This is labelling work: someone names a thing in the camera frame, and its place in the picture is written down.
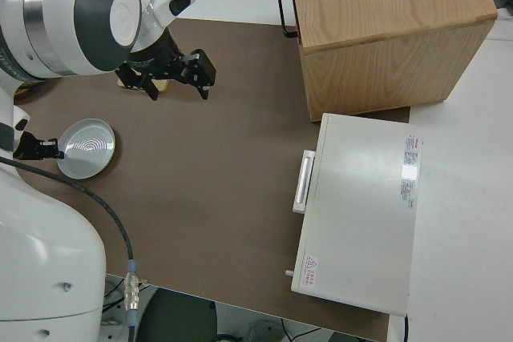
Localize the small wooden block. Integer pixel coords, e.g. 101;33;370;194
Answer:
117;78;168;94

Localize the light wooden box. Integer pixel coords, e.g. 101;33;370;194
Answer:
288;0;499;123

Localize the gray round plate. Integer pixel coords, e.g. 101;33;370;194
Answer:
55;118;117;180

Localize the white toaster oven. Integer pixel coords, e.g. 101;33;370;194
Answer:
283;112;426;316

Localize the black cable with metal connector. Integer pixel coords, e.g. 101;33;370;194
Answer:
0;156;142;342

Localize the dark round pedestal base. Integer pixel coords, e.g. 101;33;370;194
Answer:
135;288;220;342

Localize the black metal box handle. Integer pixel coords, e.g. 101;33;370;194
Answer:
275;0;300;38

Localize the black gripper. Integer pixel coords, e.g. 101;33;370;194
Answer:
115;34;218;102
11;131;66;161

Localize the brown table mat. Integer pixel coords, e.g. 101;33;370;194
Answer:
13;17;412;337

